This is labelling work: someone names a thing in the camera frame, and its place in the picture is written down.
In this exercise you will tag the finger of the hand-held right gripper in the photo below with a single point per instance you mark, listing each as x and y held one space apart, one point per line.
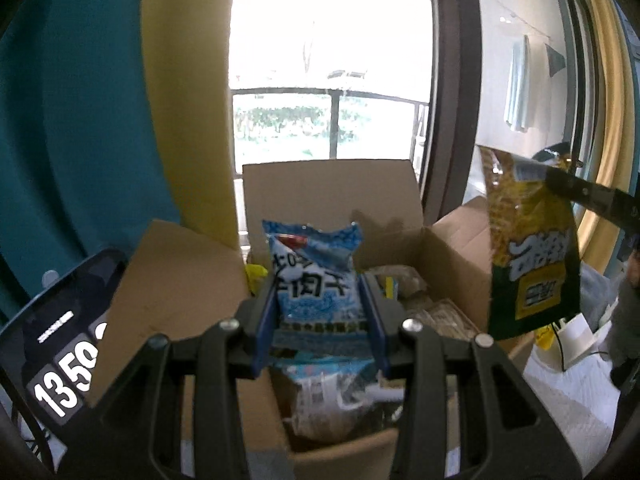
595 202
550 153

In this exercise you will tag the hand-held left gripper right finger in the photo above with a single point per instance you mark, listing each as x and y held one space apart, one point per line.
375 322

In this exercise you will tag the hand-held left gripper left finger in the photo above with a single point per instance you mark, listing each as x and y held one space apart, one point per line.
264 327

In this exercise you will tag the light blue snack packet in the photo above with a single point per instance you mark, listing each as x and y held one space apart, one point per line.
315 300

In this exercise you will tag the yellow green snack packet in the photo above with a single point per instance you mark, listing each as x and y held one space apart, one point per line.
530 260

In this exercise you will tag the cardboard box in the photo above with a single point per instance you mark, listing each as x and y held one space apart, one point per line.
325 195

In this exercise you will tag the clear snack packet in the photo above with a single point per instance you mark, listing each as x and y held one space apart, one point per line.
402 280

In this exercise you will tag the clear biscuit packet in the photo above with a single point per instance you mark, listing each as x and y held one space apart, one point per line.
440 321

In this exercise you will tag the yellow curtain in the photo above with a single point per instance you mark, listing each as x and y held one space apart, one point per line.
195 135
607 110

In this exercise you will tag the white hanging cloth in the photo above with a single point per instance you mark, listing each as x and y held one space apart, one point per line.
517 85

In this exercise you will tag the grey cloth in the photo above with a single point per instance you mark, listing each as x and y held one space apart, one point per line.
597 285

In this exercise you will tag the dark hanging cloth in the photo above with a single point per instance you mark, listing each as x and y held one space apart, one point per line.
552 59

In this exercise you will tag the white box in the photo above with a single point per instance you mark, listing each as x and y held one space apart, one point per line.
577 341

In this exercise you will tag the yellow plastic bag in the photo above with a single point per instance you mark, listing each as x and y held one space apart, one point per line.
544 338

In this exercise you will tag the black balcony railing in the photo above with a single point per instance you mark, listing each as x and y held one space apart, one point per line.
332 125

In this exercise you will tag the black tablet with clock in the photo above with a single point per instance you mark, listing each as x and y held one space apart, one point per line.
55 340

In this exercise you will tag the dark sliding door post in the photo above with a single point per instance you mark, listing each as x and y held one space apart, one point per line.
582 85
452 85

